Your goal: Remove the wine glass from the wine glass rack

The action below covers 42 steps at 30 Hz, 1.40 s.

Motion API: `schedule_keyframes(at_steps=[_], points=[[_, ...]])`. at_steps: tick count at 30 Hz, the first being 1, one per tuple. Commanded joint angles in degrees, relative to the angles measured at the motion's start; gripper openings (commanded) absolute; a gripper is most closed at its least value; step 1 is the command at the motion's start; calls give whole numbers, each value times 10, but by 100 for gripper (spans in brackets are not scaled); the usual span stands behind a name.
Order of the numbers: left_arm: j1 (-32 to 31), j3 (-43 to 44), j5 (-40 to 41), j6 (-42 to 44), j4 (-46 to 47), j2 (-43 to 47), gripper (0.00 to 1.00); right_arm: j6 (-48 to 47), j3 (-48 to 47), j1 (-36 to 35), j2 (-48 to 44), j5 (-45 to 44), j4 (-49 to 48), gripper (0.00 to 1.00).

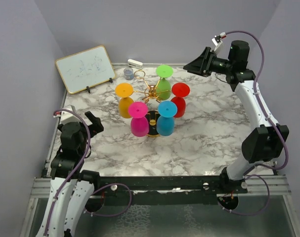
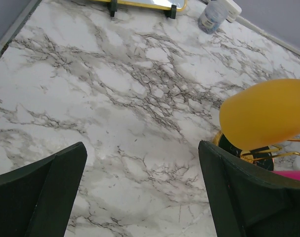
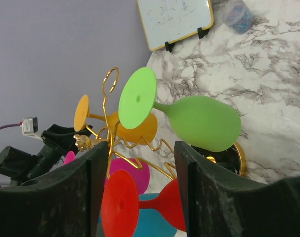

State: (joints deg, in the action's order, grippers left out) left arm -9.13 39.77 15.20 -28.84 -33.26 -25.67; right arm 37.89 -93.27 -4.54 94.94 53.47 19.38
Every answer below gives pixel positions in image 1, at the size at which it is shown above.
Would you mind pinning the white eraser block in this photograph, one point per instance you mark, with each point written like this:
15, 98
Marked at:
135, 64

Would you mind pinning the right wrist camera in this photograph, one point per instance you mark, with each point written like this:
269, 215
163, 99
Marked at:
218, 43

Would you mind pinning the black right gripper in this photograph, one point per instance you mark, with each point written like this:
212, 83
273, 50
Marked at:
201, 65

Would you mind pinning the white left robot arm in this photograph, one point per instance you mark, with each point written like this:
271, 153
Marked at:
70, 186

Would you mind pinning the red wine glass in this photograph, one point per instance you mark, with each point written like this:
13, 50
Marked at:
180, 91

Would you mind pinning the gold wine glass rack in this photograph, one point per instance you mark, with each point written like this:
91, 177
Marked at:
151, 92

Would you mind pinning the blue wine glass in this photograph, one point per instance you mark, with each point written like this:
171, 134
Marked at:
165, 122

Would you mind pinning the pink wine glass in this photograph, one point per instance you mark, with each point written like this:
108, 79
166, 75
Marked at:
139, 123

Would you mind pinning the orange wine glass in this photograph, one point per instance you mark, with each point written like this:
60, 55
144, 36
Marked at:
124, 91

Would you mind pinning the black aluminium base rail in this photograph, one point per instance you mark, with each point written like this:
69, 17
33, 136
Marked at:
174, 190

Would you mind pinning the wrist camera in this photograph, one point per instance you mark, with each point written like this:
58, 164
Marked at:
218, 43
66, 117

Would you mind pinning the green wine glass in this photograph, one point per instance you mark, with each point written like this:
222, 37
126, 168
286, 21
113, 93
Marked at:
164, 86

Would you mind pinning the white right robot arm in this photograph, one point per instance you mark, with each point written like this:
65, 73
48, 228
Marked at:
265, 142

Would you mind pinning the small clear plastic jar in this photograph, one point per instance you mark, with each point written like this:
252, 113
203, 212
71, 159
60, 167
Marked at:
128, 73

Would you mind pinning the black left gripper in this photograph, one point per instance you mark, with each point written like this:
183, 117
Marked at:
96, 126

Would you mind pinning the gold framed whiteboard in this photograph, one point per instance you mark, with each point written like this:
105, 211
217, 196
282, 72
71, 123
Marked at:
85, 69

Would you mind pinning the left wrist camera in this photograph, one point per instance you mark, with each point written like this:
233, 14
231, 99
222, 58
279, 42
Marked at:
66, 117

